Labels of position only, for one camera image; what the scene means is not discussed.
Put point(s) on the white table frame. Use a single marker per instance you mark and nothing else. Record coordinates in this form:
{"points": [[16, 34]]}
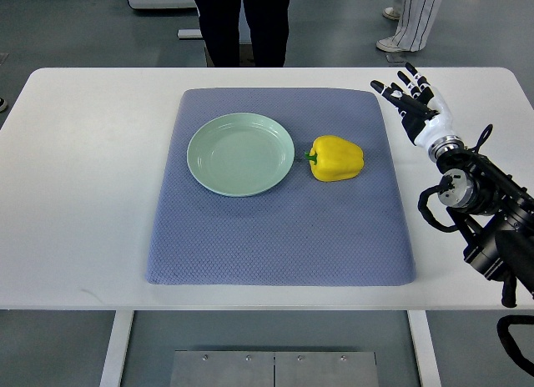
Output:
{"points": [[123, 319]]}

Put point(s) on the yellow bell pepper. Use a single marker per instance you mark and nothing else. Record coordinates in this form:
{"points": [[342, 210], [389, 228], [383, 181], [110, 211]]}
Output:
{"points": [[333, 158]]}

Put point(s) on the blue textured mat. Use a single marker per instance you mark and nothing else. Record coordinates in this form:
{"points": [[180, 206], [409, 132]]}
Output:
{"points": [[301, 232]]}

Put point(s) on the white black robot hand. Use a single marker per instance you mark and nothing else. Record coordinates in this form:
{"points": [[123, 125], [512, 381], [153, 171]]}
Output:
{"points": [[424, 113]]}

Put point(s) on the metal base plate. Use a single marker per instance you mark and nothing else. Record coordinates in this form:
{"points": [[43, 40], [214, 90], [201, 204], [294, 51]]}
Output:
{"points": [[264, 368]]}

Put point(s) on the person in striped trousers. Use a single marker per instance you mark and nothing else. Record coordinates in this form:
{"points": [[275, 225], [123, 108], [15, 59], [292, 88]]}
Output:
{"points": [[415, 19]]}

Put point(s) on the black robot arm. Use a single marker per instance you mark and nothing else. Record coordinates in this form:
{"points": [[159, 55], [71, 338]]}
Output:
{"points": [[493, 214]]}

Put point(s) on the grey floor tile plate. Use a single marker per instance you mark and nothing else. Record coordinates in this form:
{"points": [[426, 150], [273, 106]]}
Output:
{"points": [[395, 58]]}

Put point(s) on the light green plate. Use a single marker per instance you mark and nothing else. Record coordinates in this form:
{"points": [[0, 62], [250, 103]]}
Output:
{"points": [[240, 154]]}

